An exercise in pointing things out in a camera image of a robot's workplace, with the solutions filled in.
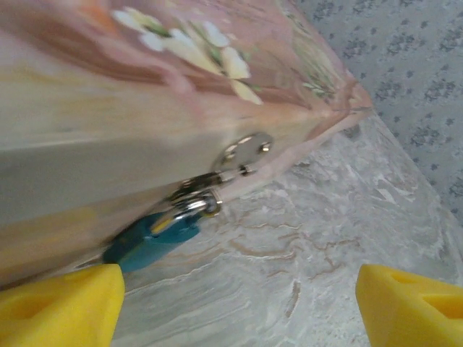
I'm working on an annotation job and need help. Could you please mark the silver metal hasp latch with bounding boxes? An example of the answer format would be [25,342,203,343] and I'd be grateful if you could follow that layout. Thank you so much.
[169,131,274,211]

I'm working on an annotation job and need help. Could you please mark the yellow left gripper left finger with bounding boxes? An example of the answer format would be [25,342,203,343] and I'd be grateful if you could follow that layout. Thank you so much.
[0,262,126,347]

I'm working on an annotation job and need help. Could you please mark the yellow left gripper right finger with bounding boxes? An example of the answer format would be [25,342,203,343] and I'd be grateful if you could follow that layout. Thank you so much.
[354,263,463,347]

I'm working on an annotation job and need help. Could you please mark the pink box with rabbit print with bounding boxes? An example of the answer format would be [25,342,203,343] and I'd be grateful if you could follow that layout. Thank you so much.
[0,0,374,291]

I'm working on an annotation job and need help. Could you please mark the teal padlock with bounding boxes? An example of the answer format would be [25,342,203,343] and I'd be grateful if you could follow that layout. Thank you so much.
[101,192,224,274]

